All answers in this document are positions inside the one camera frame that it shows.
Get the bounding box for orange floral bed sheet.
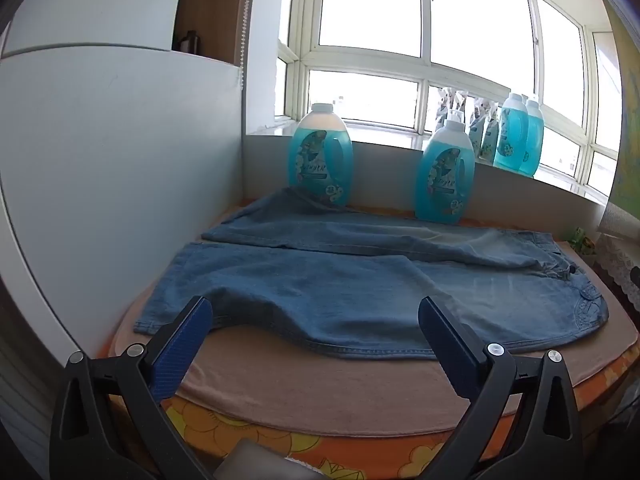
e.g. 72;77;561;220
100;199;640;480

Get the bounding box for green tea package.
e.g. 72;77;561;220
570;227;597;254

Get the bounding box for wall map poster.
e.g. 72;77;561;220
602;0;640;206

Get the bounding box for wooden shelf niche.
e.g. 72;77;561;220
172;0;251;66

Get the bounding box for white cabinet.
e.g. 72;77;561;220
0;0;246;361

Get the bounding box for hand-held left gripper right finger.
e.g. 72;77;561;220
418;296;583;480

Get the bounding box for blue denim pants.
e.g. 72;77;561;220
132;187;610;361

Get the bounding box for blue laundry detergent bottle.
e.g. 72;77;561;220
493;92;530;172
415;120;476;224
287;103;355;207
520;99;545;177

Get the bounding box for white bead blind cord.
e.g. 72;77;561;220
238;0;252;92

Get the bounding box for white window sill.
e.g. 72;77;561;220
245;119;610;206

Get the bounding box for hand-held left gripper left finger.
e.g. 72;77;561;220
49;296;215;480

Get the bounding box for beige blanket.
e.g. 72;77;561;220
107;200;640;433

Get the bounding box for white lace cloth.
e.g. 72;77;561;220
597;205;640;311

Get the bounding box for white ribbed panel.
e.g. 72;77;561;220
0;260;81;480

